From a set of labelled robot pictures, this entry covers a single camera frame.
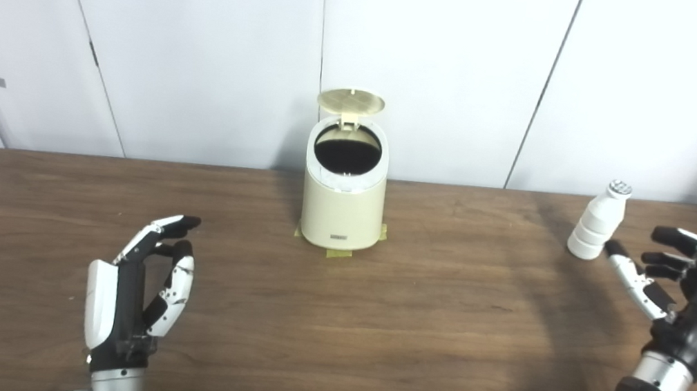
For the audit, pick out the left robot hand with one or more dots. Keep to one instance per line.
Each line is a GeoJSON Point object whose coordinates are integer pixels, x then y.
{"type": "Point", "coordinates": [120, 301]}

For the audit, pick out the small white plastic bottle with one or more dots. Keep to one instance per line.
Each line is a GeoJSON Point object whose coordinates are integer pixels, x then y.
{"type": "Point", "coordinates": [597, 225]}

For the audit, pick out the cream-colored bin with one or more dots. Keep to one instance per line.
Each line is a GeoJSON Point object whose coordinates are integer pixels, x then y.
{"type": "Point", "coordinates": [341, 214]}

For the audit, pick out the round cream bin lid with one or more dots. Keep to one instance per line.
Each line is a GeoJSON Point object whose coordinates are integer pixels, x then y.
{"type": "Point", "coordinates": [352, 102]}

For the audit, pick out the yellow tape piece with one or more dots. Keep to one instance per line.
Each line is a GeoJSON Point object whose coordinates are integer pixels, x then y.
{"type": "Point", "coordinates": [338, 253]}
{"type": "Point", "coordinates": [298, 230]}
{"type": "Point", "coordinates": [383, 232]}

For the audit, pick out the black wall panel hinge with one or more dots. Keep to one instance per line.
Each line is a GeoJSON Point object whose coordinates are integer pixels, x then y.
{"type": "Point", "coordinates": [93, 53]}

